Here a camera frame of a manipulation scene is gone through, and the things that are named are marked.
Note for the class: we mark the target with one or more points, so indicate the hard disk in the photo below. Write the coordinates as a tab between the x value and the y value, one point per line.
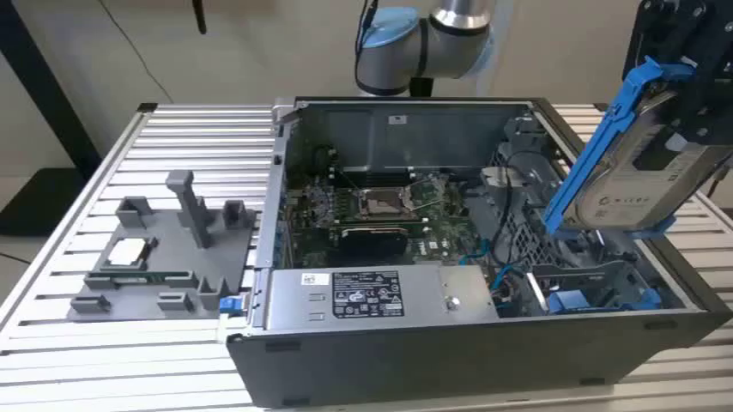
619	201

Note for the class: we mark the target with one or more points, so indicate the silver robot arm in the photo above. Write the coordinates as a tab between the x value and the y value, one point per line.
401	56

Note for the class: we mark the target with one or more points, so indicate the metal disk bay cage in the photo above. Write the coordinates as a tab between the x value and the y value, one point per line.
533	240

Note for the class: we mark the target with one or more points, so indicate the empty blue disk carrier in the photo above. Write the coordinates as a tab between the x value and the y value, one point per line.
573	302

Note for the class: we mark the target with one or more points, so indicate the green motherboard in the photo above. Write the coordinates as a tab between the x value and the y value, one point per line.
449	240

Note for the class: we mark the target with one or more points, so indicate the CPU socket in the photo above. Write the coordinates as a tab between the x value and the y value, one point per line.
381	204

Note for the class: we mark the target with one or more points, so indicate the metal locking lever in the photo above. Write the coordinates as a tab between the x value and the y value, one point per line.
350	179

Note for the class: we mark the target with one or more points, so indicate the grey power supply unit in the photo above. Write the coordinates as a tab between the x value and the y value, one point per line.
373	296

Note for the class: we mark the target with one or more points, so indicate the black antenna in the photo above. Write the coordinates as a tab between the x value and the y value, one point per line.
201	17

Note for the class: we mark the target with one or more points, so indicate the black PC case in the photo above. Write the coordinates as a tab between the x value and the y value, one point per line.
401	365

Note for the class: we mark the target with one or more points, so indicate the blue case latch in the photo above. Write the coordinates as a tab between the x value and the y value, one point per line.
232	305

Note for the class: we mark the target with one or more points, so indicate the grey parts rack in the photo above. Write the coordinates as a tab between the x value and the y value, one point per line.
171	240

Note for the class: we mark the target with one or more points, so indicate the green RAM stick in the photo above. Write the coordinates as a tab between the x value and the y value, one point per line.
155	278

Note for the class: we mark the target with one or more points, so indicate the silver CPU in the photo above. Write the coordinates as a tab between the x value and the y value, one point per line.
129	253

